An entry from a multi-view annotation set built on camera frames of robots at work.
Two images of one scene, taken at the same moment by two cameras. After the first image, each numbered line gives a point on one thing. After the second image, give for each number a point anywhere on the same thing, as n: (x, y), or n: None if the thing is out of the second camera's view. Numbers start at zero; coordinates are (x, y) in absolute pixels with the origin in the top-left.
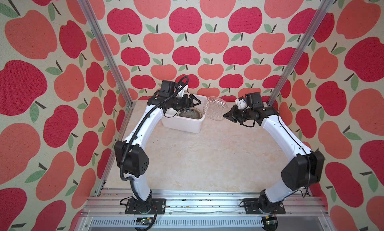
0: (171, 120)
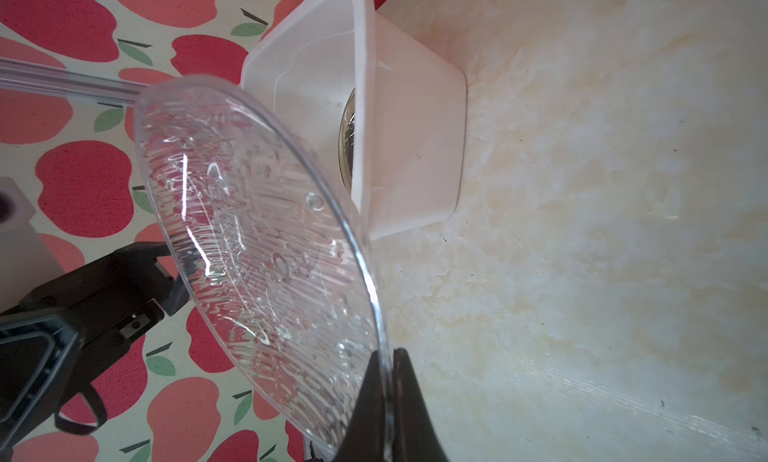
0: (386, 111)
